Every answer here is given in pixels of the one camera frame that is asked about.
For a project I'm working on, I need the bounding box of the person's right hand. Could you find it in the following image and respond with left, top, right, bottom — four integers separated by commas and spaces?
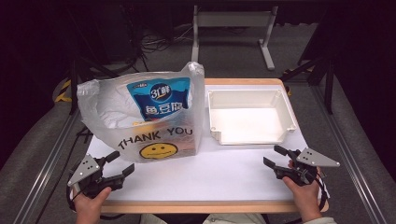
282, 160, 323, 223

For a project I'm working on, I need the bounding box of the person's left hand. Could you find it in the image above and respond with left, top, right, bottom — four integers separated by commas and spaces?
73, 186, 112, 224

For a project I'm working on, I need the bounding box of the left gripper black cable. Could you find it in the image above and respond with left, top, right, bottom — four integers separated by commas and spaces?
34, 125, 125, 224

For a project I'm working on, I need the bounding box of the yellow black hazard tape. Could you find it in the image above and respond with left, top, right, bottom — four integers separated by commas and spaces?
54, 78, 73, 104

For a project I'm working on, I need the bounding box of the black metal stand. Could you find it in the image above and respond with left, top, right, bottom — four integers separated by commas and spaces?
66, 8, 120, 116
279, 46, 338, 116

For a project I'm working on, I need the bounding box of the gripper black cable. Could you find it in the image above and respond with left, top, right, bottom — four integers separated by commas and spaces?
313, 172, 331, 213
34, 125, 125, 224

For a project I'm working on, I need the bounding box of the tangle of floor cables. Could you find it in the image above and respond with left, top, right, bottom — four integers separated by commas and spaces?
122, 6, 194, 73

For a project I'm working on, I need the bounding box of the aluminium floor rail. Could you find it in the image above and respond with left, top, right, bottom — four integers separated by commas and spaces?
12, 108, 82, 224
311, 85, 389, 224

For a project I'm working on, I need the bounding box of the white metal table frame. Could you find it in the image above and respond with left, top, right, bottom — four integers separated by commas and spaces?
190, 5, 279, 71

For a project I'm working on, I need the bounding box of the clear plastic smiley bag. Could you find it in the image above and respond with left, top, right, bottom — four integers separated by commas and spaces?
77, 61, 205, 163

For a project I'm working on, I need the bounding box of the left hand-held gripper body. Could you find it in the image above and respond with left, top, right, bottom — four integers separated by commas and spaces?
66, 153, 125, 200

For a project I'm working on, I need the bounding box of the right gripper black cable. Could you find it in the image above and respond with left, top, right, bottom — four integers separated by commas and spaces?
313, 172, 331, 213

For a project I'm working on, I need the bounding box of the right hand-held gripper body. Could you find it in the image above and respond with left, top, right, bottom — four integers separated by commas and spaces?
281, 147, 341, 187

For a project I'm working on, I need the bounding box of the white plastic bin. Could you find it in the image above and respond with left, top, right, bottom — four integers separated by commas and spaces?
206, 89, 297, 146

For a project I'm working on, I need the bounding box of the blue snack pouch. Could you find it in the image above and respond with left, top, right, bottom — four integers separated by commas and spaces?
126, 77, 191, 122

